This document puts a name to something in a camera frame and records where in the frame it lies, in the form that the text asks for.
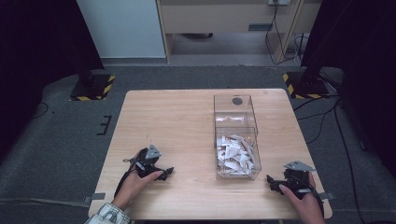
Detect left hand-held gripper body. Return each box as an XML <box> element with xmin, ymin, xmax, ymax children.
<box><xmin>134</xmin><ymin>144</ymin><xmax>163</xmax><ymax>179</ymax></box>

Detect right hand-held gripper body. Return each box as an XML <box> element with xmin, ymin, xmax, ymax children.
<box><xmin>280</xmin><ymin>160</ymin><xmax>317</xmax><ymax>201</ymax></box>

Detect person's left hand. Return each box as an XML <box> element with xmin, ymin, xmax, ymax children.
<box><xmin>112</xmin><ymin>169</ymin><xmax>164</xmax><ymax>210</ymax></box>

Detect person's right hand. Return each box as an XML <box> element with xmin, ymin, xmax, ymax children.
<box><xmin>278</xmin><ymin>172</ymin><xmax>327</xmax><ymax>224</ymax></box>

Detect grey tape strip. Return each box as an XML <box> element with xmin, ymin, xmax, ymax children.
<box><xmin>83</xmin><ymin>192</ymin><xmax>107</xmax><ymax>205</ymax></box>
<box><xmin>318</xmin><ymin>191</ymin><xmax>337</xmax><ymax>201</ymax></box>

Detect white packets in box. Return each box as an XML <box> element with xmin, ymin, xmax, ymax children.
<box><xmin>216</xmin><ymin>133</ymin><xmax>258</xmax><ymax>179</ymax></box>

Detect clear plastic box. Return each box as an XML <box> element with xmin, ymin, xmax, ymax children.
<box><xmin>213</xmin><ymin>94</ymin><xmax>262</xmax><ymax>181</ymax></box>

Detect black striped stand base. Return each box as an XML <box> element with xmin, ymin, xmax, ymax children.
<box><xmin>69</xmin><ymin>73</ymin><xmax>117</xmax><ymax>102</ymax></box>
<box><xmin>282</xmin><ymin>71</ymin><xmax>331</xmax><ymax>100</ymax></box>

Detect black curtain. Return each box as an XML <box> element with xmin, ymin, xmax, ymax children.
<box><xmin>0</xmin><ymin>0</ymin><xmax>106</xmax><ymax>162</ymax></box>
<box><xmin>300</xmin><ymin>0</ymin><xmax>396</xmax><ymax>178</ymax></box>

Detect white cabinet panel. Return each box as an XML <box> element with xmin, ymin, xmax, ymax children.
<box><xmin>76</xmin><ymin>0</ymin><xmax>166</xmax><ymax>60</ymax></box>

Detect light wooden desk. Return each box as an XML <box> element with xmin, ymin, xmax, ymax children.
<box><xmin>155</xmin><ymin>0</ymin><xmax>322</xmax><ymax>65</ymax></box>

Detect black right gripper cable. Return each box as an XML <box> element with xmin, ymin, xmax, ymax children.
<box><xmin>306</xmin><ymin>178</ymin><xmax>325</xmax><ymax>217</ymax></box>

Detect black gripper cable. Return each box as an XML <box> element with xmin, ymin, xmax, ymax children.
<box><xmin>306</xmin><ymin>178</ymin><xmax>325</xmax><ymax>217</ymax></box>
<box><xmin>113</xmin><ymin>158</ymin><xmax>138</xmax><ymax>199</ymax></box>

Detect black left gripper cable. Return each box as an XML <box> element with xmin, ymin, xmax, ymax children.
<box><xmin>113</xmin><ymin>158</ymin><xmax>138</xmax><ymax>199</ymax></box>

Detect thin black floor cable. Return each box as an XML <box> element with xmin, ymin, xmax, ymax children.
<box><xmin>32</xmin><ymin>102</ymin><xmax>50</xmax><ymax>119</ymax></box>

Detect black hanging cable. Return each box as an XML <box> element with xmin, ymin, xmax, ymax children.
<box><xmin>264</xmin><ymin>0</ymin><xmax>304</xmax><ymax>66</ymax></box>

